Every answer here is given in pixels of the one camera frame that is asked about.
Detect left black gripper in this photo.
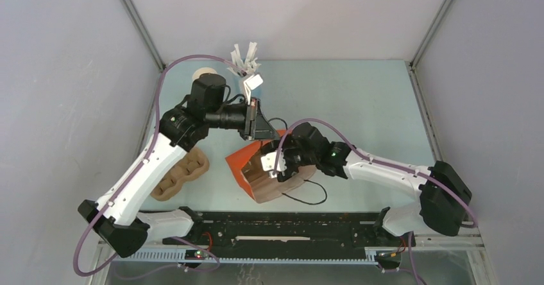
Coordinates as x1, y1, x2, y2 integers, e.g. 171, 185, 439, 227
206, 96, 280, 141

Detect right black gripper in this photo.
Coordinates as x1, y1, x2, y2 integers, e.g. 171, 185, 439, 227
270, 134, 318, 182

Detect orange paper bag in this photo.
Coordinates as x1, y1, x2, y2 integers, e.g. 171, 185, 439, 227
225, 140, 328, 205

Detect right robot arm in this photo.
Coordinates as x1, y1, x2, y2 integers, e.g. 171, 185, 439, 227
260, 121, 472, 245

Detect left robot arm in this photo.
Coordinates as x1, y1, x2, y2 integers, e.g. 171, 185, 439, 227
78, 73, 279, 258

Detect white stirrer packets bundle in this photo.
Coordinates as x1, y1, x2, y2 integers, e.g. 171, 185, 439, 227
228, 42, 261, 77

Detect stack of paper cups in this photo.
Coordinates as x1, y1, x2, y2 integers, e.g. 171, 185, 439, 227
192, 67, 217, 82

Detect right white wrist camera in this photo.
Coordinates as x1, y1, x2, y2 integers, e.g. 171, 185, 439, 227
260, 151, 285, 178

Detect black metal base rail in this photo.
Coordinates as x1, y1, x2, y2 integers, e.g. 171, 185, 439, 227
128, 211, 484, 264

